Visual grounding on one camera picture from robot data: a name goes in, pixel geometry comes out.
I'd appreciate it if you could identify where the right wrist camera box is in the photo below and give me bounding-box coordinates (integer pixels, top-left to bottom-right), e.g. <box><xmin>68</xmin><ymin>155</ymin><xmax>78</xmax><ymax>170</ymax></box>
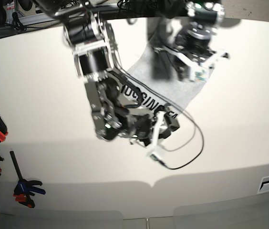
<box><xmin>146</xmin><ymin>148</ymin><xmax>167</xmax><ymax>167</ymax></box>

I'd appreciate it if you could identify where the grey T-shirt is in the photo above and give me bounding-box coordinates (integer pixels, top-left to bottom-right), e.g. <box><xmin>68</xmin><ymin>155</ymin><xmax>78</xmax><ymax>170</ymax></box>
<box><xmin>125</xmin><ymin>41</ymin><xmax>207</xmax><ymax>111</ymax></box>

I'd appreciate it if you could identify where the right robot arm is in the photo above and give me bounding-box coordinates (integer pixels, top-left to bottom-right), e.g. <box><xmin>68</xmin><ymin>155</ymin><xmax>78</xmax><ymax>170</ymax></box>
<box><xmin>36</xmin><ymin>0</ymin><xmax>180</xmax><ymax>147</ymax></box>

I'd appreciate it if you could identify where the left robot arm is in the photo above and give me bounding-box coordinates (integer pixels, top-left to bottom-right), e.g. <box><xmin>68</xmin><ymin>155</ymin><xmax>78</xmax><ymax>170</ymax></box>
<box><xmin>153</xmin><ymin>0</ymin><xmax>229</xmax><ymax>82</ymax></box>

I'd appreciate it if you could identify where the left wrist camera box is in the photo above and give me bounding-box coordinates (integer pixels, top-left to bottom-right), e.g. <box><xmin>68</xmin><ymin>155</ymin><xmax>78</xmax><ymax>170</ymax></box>
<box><xmin>189</xmin><ymin>65</ymin><xmax>210</xmax><ymax>82</ymax></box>

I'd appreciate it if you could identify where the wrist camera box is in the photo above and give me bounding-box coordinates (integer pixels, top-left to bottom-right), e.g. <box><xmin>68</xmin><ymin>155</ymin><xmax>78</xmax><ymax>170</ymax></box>
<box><xmin>146</xmin><ymin>148</ymin><xmax>167</xmax><ymax>167</ymax></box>
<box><xmin>189</xmin><ymin>65</ymin><xmax>210</xmax><ymax>82</ymax></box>

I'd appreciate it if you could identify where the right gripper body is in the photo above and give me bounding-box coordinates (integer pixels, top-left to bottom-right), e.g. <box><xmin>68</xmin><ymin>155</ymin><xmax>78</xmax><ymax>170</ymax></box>
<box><xmin>124</xmin><ymin>111</ymin><xmax>166</xmax><ymax>148</ymax></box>

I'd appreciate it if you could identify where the black camera cable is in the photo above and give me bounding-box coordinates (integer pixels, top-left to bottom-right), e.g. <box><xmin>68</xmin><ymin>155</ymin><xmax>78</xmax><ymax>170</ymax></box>
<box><xmin>122</xmin><ymin>69</ymin><xmax>205</xmax><ymax>170</ymax></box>

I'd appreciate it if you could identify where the blue black bar clamp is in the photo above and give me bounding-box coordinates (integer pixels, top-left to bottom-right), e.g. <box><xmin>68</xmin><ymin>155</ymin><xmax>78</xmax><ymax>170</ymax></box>
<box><xmin>10</xmin><ymin>151</ymin><xmax>46</xmax><ymax>208</ymax></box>

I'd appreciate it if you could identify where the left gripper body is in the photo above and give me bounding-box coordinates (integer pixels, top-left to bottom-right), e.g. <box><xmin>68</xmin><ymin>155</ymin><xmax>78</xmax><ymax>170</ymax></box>
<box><xmin>155</xmin><ymin>35</ymin><xmax>229</xmax><ymax>70</ymax></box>

